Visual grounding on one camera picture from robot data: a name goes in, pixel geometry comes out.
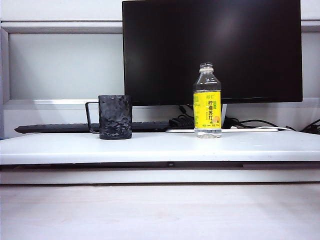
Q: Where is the black power adapter cable bundle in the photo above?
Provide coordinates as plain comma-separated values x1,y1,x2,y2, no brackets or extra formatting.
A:
168,113,196,128

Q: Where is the black computer monitor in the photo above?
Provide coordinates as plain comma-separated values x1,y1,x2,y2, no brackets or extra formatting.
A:
121,0,304,106

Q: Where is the long black cable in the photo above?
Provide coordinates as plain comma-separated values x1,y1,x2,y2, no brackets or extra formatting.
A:
223,116,297,131

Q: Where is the aluminium framed partition panel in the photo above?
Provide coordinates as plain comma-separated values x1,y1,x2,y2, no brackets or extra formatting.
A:
0,19,320,111

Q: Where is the black textured cup with handle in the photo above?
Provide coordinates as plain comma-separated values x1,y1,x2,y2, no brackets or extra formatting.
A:
85,94,133,140

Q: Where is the black keyboard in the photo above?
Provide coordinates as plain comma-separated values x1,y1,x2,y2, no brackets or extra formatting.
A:
14,121,171,134

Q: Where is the clear bottle with yellow label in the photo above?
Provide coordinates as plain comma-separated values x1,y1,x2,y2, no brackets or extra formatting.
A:
192,62,223,139

